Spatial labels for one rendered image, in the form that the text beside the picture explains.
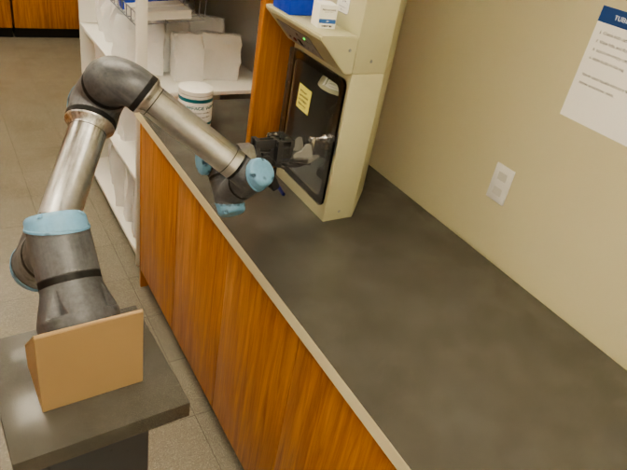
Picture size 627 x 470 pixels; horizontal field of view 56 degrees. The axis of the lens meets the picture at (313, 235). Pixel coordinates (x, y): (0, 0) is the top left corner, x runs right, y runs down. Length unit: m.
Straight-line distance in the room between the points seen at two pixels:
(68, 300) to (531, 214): 1.24
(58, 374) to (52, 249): 0.23
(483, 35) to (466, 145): 0.33
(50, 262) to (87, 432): 0.32
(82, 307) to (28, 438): 0.25
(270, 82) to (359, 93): 0.39
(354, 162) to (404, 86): 0.46
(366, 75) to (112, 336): 0.96
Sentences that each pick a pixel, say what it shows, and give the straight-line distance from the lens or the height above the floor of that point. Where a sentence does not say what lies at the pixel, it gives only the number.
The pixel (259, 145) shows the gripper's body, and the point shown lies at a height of 1.20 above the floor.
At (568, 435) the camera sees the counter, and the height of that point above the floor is 0.94.
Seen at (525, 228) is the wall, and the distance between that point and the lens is 1.80.
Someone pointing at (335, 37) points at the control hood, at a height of 1.51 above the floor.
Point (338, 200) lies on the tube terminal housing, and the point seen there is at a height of 1.01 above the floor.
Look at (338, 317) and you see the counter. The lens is 1.46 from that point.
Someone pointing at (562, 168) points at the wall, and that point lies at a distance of 1.70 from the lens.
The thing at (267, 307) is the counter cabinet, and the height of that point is 0.82.
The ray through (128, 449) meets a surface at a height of 0.78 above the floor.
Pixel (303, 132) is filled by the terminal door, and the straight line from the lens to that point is 1.84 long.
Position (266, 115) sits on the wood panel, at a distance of 2.00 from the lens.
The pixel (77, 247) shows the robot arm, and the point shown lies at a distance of 1.18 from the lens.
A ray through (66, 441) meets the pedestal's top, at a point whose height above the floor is 0.94.
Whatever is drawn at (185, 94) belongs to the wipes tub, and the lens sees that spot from 2.29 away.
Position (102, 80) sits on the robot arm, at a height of 1.40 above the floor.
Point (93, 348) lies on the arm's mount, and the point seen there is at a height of 1.07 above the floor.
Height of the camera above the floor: 1.87
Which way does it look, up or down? 32 degrees down
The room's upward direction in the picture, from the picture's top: 11 degrees clockwise
